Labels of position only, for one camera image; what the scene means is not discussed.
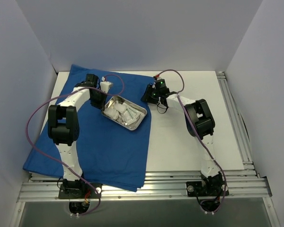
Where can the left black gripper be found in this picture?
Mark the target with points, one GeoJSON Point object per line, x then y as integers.
{"type": "Point", "coordinates": [98, 101]}

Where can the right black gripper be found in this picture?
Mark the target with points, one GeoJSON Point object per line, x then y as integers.
{"type": "Point", "coordinates": [146, 96]}

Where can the white gauze stack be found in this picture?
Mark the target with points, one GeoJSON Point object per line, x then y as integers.
{"type": "Point", "coordinates": [112, 113]}
{"type": "Point", "coordinates": [120, 107]}

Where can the suture packet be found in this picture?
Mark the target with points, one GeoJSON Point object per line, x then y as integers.
{"type": "Point", "coordinates": [129, 116]}

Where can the steel instrument tray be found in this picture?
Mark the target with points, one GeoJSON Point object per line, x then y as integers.
{"type": "Point", "coordinates": [141, 112]}

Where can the blue surgical drape cloth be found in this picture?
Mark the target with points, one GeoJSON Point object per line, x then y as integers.
{"type": "Point", "coordinates": [109, 153]}

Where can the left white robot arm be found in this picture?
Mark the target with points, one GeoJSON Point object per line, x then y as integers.
{"type": "Point", "coordinates": [63, 122]}

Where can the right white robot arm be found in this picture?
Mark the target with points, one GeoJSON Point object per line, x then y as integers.
{"type": "Point", "coordinates": [199, 122]}

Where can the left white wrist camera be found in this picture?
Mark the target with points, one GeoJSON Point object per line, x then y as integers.
{"type": "Point", "coordinates": [105, 86]}

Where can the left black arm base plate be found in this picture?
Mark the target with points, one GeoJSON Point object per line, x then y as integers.
{"type": "Point", "coordinates": [79, 190]}

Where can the aluminium side rail frame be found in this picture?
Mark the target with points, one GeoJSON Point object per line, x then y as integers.
{"type": "Point", "coordinates": [238, 126]}

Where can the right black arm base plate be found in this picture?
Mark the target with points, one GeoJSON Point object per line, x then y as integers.
{"type": "Point", "coordinates": [201, 189]}

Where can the aluminium front rail frame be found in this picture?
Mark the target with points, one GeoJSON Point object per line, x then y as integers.
{"type": "Point", "coordinates": [157, 186]}

